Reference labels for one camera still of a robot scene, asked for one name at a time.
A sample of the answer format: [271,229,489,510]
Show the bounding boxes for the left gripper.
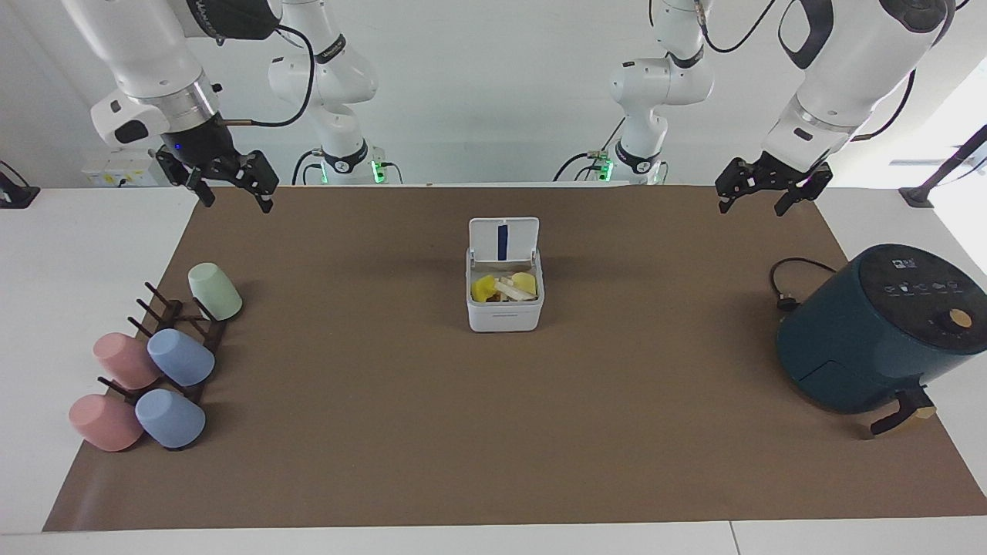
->
[715,151,834,217]

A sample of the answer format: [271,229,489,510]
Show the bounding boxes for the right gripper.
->
[156,116,280,215]

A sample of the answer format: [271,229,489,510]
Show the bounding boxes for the white bin with flip lid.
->
[466,217,545,334]

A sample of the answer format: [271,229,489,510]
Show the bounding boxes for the green cup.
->
[187,262,244,322]

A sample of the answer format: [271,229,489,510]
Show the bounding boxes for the dark brown cup rack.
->
[98,281,229,407]

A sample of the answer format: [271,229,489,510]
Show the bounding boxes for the black stand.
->
[899,124,987,209]
[0,160,41,210]

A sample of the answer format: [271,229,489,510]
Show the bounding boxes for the dark teal air fryer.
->
[776,244,987,439]

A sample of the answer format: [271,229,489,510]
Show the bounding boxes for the blue cup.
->
[135,388,207,452]
[147,328,216,388]

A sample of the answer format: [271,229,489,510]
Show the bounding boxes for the pink cup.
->
[68,394,145,452]
[93,331,163,391]

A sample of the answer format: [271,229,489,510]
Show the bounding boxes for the black cable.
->
[216,25,319,129]
[848,68,918,144]
[553,116,627,184]
[291,148,326,187]
[692,0,777,56]

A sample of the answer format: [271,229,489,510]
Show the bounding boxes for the black air fryer cord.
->
[769,257,839,312]

